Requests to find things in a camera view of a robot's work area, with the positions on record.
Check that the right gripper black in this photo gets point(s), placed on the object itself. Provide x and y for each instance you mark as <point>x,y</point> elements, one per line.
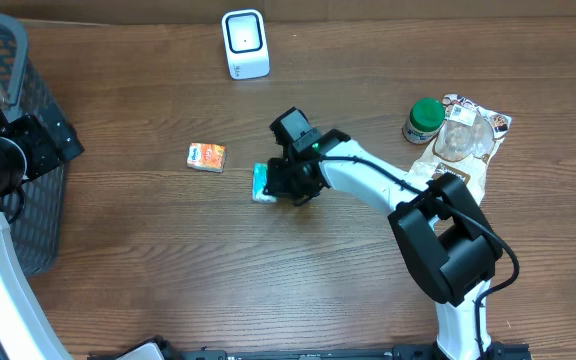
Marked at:
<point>281,187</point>

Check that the teal tissue pack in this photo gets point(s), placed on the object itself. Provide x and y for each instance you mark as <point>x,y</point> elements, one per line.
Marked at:
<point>259,182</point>

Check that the orange snack packet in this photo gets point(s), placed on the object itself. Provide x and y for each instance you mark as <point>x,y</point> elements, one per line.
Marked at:
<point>206,157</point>

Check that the green lid jar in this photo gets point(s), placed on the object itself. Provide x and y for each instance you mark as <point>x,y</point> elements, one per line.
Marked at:
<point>425,120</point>

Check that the brown white snack bag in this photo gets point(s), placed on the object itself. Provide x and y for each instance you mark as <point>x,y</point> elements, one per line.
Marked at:
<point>464,145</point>

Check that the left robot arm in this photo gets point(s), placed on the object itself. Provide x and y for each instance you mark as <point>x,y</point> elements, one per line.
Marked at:
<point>29,149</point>

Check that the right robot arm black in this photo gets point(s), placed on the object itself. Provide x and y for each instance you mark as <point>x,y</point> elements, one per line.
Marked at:
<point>446,242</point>

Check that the white barcode scanner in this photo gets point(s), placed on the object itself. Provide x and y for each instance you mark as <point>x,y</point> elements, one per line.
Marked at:
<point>245,44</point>

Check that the grey plastic shopping basket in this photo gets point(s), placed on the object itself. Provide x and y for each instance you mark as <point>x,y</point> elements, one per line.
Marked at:
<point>36,234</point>

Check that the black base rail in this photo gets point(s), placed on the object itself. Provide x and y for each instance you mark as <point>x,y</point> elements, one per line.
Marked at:
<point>157,348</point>

